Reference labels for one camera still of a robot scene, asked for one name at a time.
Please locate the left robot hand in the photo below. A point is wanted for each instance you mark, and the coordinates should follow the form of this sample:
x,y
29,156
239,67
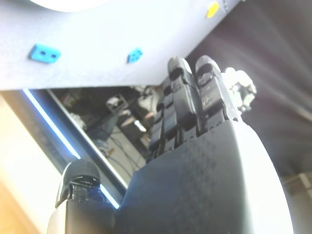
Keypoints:
x,y
195,182

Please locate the white plate black rim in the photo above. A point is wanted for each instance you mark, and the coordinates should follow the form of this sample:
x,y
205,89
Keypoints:
x,y
63,5

